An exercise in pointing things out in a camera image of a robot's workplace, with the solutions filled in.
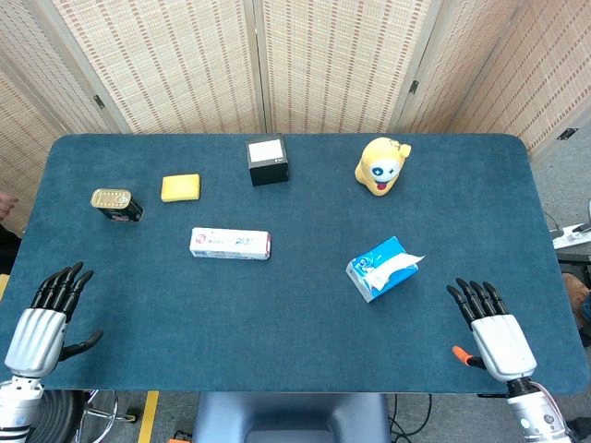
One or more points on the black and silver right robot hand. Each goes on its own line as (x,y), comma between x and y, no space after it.
(502,343)

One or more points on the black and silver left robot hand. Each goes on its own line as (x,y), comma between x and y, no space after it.
(36,339)

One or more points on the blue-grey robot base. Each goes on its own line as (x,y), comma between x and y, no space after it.
(291,417)

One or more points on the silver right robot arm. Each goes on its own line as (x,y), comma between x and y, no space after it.
(538,413)

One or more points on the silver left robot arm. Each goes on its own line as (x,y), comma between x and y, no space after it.
(16,406)

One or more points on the white tissue sheet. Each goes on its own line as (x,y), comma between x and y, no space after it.
(397,267)

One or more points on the person's hand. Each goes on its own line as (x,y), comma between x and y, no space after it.
(7,207)

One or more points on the blue tissue pack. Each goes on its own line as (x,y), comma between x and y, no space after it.
(362,270)

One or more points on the white power strip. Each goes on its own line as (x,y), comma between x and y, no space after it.
(572,233)

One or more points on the black luncheon meat can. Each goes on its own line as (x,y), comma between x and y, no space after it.
(117,207)

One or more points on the yellow sponge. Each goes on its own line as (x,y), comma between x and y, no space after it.
(181,187)

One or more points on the yellow plush toy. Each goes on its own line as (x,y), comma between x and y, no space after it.
(381,171)

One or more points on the white toothpaste box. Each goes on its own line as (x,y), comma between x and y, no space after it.
(229,243)

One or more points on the blue table cloth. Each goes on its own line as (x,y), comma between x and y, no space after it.
(286,314)

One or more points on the black screen hinge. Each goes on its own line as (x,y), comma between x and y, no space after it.
(567,134)
(99,101)
(413,87)

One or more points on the woven folding screen panel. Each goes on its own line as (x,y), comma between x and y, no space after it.
(51,83)
(341,64)
(466,69)
(171,64)
(545,83)

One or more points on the black cube box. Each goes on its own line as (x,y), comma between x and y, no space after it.
(269,166)

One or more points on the chrome stool frame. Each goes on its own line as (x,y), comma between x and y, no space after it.
(99,415)

